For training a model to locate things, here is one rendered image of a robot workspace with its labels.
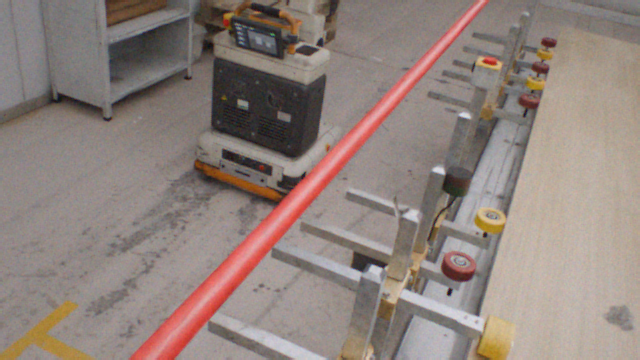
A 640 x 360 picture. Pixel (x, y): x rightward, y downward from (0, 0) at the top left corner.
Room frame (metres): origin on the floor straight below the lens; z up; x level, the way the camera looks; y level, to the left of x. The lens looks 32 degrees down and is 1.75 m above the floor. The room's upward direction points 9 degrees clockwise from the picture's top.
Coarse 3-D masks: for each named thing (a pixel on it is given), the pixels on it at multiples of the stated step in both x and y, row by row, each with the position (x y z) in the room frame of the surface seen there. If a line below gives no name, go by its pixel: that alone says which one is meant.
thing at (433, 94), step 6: (432, 90) 2.41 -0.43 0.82; (432, 96) 2.39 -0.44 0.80; (438, 96) 2.38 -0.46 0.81; (444, 96) 2.37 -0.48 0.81; (450, 96) 2.37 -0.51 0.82; (450, 102) 2.36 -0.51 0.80; (456, 102) 2.36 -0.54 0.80; (462, 102) 2.35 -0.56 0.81; (468, 102) 2.34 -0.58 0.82; (468, 108) 2.34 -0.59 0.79; (498, 108) 2.32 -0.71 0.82; (498, 114) 2.30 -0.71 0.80; (504, 114) 2.29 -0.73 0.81; (510, 114) 2.28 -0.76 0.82; (516, 114) 2.29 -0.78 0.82; (510, 120) 2.28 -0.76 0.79; (516, 120) 2.27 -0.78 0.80; (522, 120) 2.26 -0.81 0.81
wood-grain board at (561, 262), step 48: (576, 48) 3.15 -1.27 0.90; (624, 48) 3.30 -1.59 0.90; (576, 96) 2.39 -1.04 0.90; (624, 96) 2.49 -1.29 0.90; (528, 144) 1.83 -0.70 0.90; (576, 144) 1.90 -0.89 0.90; (624, 144) 1.97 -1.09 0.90; (528, 192) 1.50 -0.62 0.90; (576, 192) 1.55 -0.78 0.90; (624, 192) 1.59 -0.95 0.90; (528, 240) 1.25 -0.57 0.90; (576, 240) 1.28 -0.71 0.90; (624, 240) 1.32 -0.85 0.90; (528, 288) 1.05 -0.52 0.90; (576, 288) 1.08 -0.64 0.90; (624, 288) 1.11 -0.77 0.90; (528, 336) 0.89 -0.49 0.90; (576, 336) 0.92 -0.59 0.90; (624, 336) 0.94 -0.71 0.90
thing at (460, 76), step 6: (444, 72) 2.63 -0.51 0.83; (450, 72) 2.62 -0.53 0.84; (456, 72) 2.62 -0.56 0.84; (462, 72) 2.63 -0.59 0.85; (456, 78) 2.61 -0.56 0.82; (462, 78) 2.60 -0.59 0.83; (468, 78) 2.59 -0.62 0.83; (504, 90) 2.54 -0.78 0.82; (510, 90) 2.53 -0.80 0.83; (516, 90) 2.52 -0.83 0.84; (522, 90) 2.52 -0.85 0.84; (528, 90) 2.53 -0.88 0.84
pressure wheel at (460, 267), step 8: (448, 256) 1.12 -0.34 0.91; (456, 256) 1.13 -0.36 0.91; (464, 256) 1.13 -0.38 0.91; (448, 264) 1.09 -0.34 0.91; (456, 264) 1.09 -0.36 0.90; (464, 264) 1.10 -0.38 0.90; (472, 264) 1.10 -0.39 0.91; (448, 272) 1.08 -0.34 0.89; (456, 272) 1.07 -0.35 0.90; (464, 272) 1.07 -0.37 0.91; (472, 272) 1.08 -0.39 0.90; (456, 280) 1.07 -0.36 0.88; (464, 280) 1.07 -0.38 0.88; (448, 288) 1.11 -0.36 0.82
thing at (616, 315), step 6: (612, 306) 1.02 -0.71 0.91; (618, 306) 1.03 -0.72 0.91; (624, 306) 1.03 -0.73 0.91; (606, 312) 1.01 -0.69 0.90; (612, 312) 1.00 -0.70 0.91; (618, 312) 1.02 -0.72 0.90; (624, 312) 1.00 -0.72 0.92; (606, 318) 0.99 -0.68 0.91; (612, 318) 0.98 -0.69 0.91; (618, 318) 0.99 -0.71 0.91; (624, 318) 0.99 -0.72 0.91; (630, 318) 0.99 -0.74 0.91; (612, 324) 0.97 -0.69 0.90; (618, 324) 0.97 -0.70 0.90; (624, 324) 0.97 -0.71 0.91; (630, 324) 0.97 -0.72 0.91; (624, 330) 0.96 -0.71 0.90
